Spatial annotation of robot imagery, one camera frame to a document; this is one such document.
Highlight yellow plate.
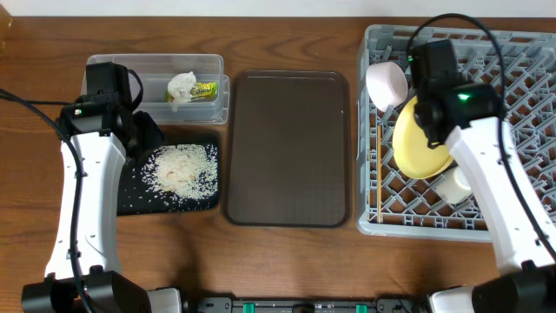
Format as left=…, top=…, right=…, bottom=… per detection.
left=392, top=97, right=453, bottom=179

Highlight rice leftovers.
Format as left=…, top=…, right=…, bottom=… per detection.
left=141, top=143, right=218, bottom=204

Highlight pink bowl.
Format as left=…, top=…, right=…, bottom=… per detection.
left=365, top=62, right=408, bottom=112

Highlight white paper waste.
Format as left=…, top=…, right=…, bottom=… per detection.
left=165, top=71, right=218, bottom=111

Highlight white cup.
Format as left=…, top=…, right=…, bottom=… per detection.
left=435, top=167, right=473, bottom=204

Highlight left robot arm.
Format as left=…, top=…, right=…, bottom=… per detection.
left=22, top=62, right=183, bottom=312

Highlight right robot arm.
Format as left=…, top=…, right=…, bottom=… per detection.
left=409, top=40, right=555, bottom=313

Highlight black waste tray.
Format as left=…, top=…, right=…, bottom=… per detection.
left=117, top=133, right=220, bottom=216

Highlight grey dishwasher rack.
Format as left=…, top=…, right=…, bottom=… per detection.
left=355, top=24, right=555, bottom=242

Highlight clear plastic bin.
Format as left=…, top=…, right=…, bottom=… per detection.
left=87, top=54, right=230, bottom=125

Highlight brown serving tray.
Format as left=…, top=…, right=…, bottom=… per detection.
left=222, top=70, right=351, bottom=229

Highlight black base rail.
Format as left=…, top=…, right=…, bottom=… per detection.
left=189, top=296, right=429, bottom=313

